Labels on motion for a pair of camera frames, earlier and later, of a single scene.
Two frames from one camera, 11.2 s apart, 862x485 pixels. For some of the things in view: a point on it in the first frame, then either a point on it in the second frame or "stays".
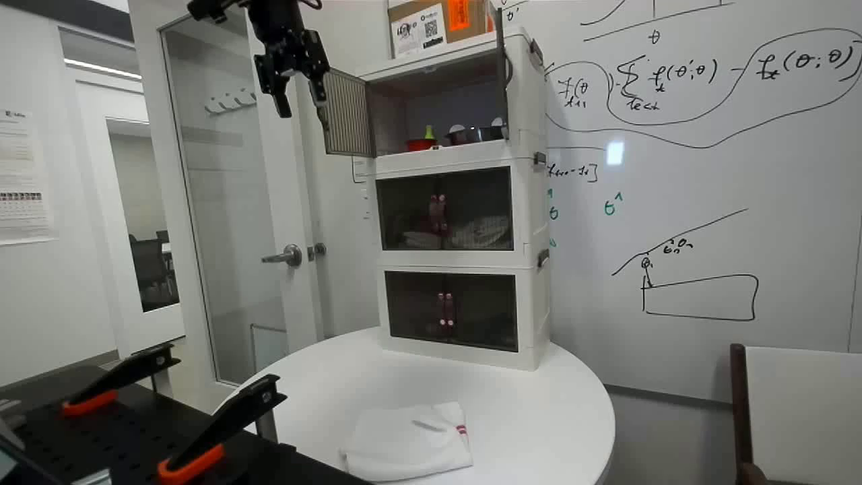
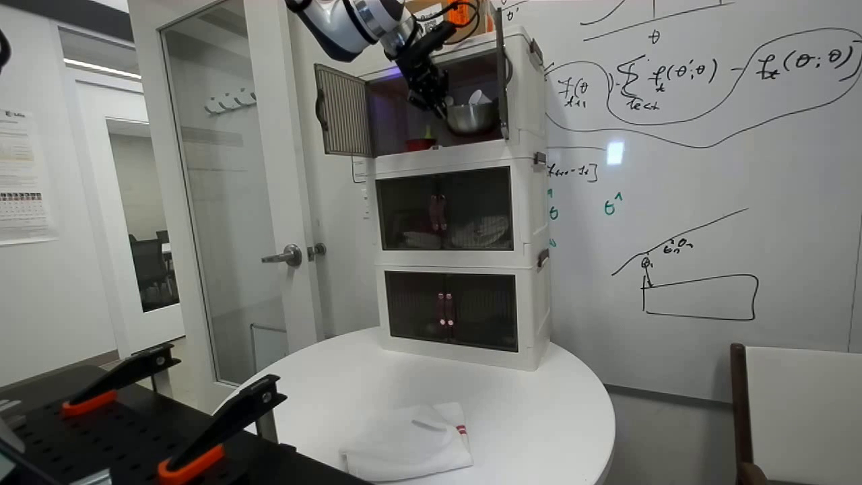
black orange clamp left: x=106 y=389 stays
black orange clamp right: x=204 y=445 stays
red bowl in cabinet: x=418 y=143 stays
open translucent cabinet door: x=347 y=115 stays
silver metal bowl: x=461 y=136 → x=470 y=116
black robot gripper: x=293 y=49 → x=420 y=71
